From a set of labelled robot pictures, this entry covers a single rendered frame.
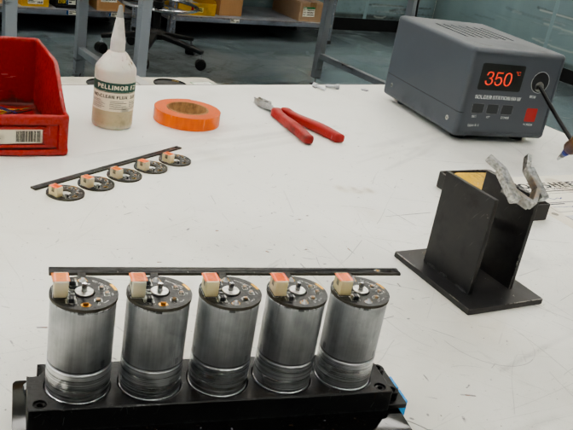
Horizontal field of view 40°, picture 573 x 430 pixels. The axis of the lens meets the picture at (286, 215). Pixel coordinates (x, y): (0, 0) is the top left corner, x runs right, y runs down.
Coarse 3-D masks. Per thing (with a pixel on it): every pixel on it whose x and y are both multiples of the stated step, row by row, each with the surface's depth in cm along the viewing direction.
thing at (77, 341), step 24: (72, 312) 28; (96, 312) 28; (48, 336) 29; (72, 336) 28; (96, 336) 29; (48, 360) 29; (72, 360) 29; (96, 360) 29; (48, 384) 30; (72, 384) 29; (96, 384) 30
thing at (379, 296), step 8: (360, 280) 34; (368, 280) 34; (368, 288) 33; (376, 288) 33; (384, 288) 33; (336, 296) 32; (344, 296) 32; (352, 296) 32; (360, 296) 32; (368, 296) 32; (376, 296) 32; (384, 296) 33; (352, 304) 32; (360, 304) 32; (368, 304) 32; (376, 304) 32; (384, 304) 32
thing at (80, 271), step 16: (80, 272) 30; (96, 272) 31; (112, 272) 31; (128, 272) 31; (160, 272) 31; (176, 272) 32; (192, 272) 32; (224, 272) 32; (240, 272) 33; (256, 272) 33; (288, 272) 33; (304, 272) 33; (320, 272) 34; (352, 272) 34; (368, 272) 34; (384, 272) 35
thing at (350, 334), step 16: (352, 288) 33; (336, 304) 32; (336, 320) 32; (352, 320) 32; (368, 320) 32; (336, 336) 33; (352, 336) 32; (368, 336) 32; (320, 352) 34; (336, 352) 33; (352, 352) 33; (368, 352) 33; (320, 368) 34; (336, 368) 33; (352, 368) 33; (368, 368) 33; (336, 384) 33; (352, 384) 33
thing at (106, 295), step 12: (72, 276) 30; (84, 276) 30; (72, 288) 29; (96, 288) 29; (108, 288) 30; (60, 300) 28; (72, 300) 28; (84, 300) 29; (96, 300) 29; (108, 300) 29; (84, 312) 28
